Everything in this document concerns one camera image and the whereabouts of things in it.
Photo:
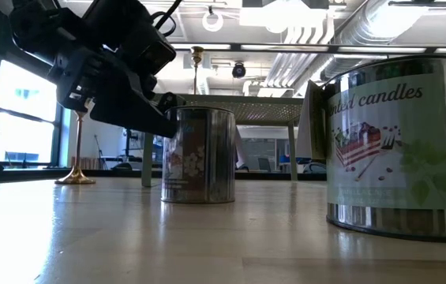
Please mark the silver candle tin floral label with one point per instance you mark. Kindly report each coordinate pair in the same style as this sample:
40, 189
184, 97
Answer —
199, 158

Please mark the white ceiling pipes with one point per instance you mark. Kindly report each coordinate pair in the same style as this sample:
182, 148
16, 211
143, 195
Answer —
297, 59

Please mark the silver candle tin cake label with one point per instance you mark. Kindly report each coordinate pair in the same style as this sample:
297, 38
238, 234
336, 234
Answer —
396, 158

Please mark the black aluminium table frame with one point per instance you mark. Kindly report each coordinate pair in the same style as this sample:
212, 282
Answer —
120, 173

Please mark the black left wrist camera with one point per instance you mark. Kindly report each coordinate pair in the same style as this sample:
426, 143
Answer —
155, 57

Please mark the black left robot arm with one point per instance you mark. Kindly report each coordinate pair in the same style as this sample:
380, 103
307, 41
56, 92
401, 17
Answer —
49, 27

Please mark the overhead light bar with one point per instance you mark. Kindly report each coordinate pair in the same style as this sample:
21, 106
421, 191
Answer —
285, 47

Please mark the silver ventilation duct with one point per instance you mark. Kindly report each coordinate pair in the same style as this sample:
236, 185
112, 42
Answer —
364, 23

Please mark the black ceiling speaker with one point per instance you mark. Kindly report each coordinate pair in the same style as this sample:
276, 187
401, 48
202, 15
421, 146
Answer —
239, 71

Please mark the brass candlestick holder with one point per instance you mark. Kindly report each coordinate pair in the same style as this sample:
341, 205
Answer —
76, 179
197, 51

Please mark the green perforated metal shelf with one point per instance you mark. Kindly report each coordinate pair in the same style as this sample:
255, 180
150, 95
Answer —
266, 110

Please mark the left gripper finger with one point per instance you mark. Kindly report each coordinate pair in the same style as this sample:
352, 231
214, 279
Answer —
136, 114
169, 100

